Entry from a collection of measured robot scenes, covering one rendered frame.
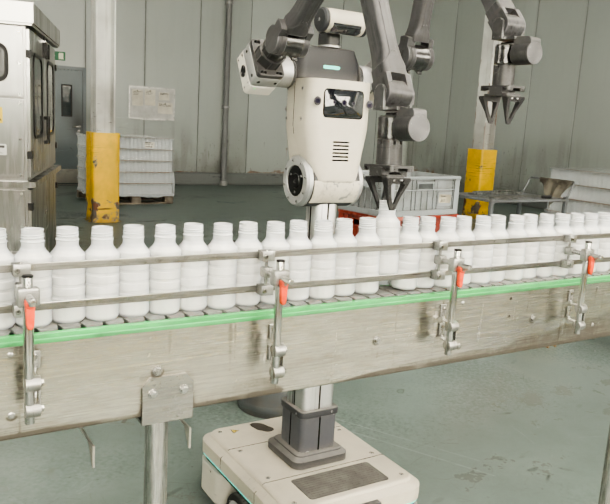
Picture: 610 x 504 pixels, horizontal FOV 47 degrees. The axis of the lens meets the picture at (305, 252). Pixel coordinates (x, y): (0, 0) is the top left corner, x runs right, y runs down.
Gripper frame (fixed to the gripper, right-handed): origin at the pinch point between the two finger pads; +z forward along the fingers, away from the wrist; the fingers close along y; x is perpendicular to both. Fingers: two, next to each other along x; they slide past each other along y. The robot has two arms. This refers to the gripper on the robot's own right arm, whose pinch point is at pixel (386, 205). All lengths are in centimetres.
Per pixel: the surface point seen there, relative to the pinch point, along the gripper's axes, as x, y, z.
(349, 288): -11.0, 3.0, 17.5
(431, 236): 11.3, 2.9, 6.9
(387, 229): -1.3, 2.6, 5.0
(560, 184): 431, -298, 11
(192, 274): -47.3, 3.0, 12.3
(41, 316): -74, 4, 18
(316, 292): -19.3, 2.7, 17.8
